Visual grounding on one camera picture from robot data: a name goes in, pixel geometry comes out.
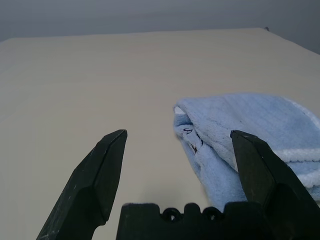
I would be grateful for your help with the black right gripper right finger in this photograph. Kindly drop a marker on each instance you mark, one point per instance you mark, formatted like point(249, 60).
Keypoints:
point(275, 190)

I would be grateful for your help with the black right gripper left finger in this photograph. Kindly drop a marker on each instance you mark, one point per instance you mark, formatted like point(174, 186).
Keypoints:
point(90, 190)

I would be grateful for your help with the folded light blue towel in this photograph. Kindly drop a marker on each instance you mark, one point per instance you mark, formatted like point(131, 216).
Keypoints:
point(250, 117)

